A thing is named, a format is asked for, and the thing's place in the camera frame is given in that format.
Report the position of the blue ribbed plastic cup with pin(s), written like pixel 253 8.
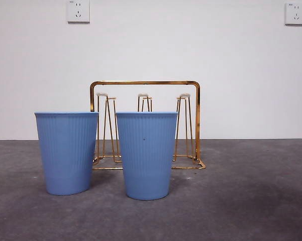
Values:
pixel 65 155
pixel 147 160

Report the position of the white wall socket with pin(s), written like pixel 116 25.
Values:
pixel 78 11
pixel 295 13

